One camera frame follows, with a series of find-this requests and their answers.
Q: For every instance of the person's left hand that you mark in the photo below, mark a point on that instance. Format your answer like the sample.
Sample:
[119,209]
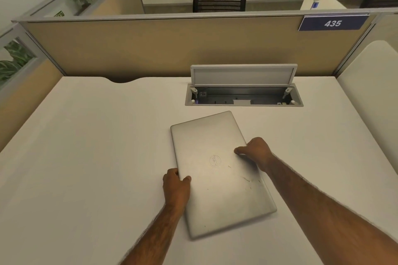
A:
[174,185]

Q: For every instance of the person's right hand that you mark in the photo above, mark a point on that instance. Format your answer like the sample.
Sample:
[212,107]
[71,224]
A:
[257,150]

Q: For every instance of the person's right thumb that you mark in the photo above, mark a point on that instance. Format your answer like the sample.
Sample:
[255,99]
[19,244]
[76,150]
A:
[241,150]

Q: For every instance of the person's left thumb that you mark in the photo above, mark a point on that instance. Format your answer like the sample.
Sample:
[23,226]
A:
[185,178]

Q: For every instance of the silver laptop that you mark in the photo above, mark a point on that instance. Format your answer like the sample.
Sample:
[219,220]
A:
[217,171]

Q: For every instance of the person's left forearm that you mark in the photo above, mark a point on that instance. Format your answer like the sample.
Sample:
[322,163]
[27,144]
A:
[151,236]

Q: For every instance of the person's right forearm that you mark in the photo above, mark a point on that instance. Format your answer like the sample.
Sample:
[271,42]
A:
[329,215]

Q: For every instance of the beige desk partition panel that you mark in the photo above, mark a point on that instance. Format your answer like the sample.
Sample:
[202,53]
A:
[192,47]

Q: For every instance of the blue desk number sign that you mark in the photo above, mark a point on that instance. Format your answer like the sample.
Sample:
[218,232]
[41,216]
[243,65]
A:
[332,23]

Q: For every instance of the green potted plant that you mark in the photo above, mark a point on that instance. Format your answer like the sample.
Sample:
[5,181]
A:
[12,63]

